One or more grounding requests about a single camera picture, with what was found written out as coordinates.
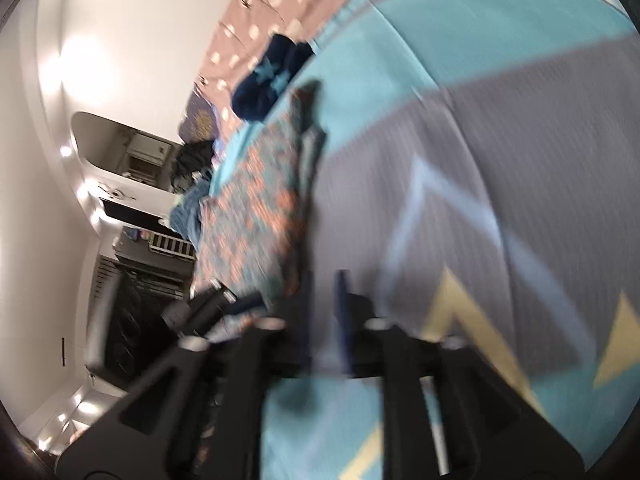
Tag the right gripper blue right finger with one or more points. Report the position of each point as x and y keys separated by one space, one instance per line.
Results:
x=360 y=350

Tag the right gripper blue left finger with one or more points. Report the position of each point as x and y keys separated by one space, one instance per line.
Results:
x=279 y=343

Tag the teal floral garment orange flowers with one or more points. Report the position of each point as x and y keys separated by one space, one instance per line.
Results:
x=253 y=230

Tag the black clothes pile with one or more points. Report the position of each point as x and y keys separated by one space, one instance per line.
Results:
x=192 y=160

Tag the white small shelf rack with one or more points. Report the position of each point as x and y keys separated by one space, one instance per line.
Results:
x=171 y=246

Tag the blue knitted blanket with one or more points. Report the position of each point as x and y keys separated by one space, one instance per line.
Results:
x=185 y=217

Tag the purple gold patterned cushion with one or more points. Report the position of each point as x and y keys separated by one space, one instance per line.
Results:
x=199 y=122

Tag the teal grey geometric bedspread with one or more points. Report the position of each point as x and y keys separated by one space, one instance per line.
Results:
x=480 y=183

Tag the navy star plush toy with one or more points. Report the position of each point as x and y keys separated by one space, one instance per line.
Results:
x=257 y=93

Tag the pink polka dot sheet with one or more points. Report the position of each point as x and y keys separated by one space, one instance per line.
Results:
x=240 y=39

